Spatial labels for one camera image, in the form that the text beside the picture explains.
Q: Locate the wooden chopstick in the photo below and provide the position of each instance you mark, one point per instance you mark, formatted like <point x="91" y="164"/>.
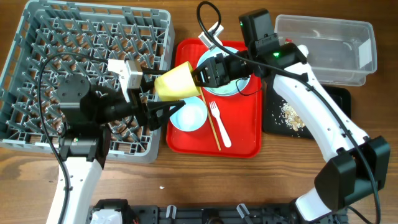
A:
<point x="210" y="120"/>

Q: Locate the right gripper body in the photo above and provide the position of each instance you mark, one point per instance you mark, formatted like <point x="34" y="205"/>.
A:
<point x="229" y="68"/>

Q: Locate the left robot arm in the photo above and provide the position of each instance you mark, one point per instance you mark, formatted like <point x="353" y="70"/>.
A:
<point x="85" y="142"/>

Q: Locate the light green bowl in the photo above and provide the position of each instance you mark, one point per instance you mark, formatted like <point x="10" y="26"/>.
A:
<point x="230" y="89"/>

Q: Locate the white tissue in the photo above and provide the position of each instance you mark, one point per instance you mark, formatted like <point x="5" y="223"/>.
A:
<point x="304" y="50"/>

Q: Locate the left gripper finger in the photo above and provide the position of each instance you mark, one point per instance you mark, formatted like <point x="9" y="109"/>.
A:
<point x="158" y="113"/>
<point x="149" y="75"/>

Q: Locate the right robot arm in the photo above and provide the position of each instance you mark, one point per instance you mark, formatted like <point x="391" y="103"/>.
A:
<point x="355" y="164"/>

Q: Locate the grey dishwasher rack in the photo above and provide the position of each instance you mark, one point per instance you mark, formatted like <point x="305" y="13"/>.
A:
<point x="55" y="39"/>

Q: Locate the black plastic tray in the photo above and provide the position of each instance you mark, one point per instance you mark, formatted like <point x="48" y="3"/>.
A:
<point x="274" y="107"/>

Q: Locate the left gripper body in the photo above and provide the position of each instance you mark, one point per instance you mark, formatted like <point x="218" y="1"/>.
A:
<point x="118" y="110"/>

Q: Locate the food scraps and rice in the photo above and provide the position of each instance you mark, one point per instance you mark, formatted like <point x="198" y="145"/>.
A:
<point x="288" y="118"/>

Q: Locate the light blue bowl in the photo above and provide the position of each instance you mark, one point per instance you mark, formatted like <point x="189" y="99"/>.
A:
<point x="191" y="116"/>

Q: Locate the yellow plastic cup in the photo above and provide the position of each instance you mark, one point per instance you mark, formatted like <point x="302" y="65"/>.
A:
<point x="176" y="84"/>

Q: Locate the white plastic fork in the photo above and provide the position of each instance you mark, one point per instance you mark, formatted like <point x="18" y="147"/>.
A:
<point x="217" y="115"/>

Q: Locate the white round plate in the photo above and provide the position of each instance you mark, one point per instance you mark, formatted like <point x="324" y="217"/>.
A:
<point x="210" y="53"/>

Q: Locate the red plastic tray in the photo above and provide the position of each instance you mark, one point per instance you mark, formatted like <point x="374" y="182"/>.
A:
<point x="241" y="115"/>

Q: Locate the clear plastic bin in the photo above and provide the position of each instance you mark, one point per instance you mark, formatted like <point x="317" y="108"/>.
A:
<point x="341" y="52"/>

